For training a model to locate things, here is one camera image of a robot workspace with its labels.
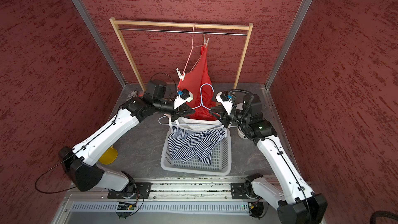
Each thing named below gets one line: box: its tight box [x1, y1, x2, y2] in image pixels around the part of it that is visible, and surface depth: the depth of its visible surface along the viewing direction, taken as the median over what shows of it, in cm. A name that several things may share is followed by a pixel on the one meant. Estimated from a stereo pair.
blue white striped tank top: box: [167, 116, 227, 165], surface depth 83 cm
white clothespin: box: [176, 67, 186, 82], surface depth 65 cm
